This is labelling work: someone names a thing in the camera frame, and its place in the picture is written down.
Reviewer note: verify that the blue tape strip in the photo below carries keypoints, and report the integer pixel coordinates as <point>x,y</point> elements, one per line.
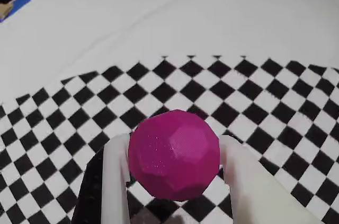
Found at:
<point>18,4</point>

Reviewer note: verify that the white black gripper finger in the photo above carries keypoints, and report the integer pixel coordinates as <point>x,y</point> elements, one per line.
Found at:
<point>114,181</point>

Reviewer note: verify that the pink faceted ball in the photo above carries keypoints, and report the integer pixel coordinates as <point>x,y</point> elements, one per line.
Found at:
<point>172,155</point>

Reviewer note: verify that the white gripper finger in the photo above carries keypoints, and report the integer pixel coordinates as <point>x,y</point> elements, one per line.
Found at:
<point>254,189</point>

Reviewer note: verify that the white paper sheet with checkerboard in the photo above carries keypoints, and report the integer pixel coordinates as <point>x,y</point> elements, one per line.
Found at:
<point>159,22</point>

